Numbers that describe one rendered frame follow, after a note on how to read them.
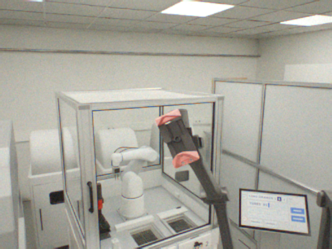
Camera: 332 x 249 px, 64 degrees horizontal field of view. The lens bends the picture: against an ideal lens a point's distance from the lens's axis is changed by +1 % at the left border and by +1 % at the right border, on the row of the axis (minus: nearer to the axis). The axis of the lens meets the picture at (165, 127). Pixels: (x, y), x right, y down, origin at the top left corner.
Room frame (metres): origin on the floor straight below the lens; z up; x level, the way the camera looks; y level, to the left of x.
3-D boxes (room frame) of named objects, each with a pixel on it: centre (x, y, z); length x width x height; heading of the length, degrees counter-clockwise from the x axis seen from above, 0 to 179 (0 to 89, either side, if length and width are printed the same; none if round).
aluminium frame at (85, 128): (2.05, 0.25, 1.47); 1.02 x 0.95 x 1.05; 119
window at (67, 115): (1.81, 0.68, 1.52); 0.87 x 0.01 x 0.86; 29
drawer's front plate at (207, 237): (1.75, -0.22, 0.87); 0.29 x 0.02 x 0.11; 119
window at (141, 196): (1.65, 0.04, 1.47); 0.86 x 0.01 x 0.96; 119
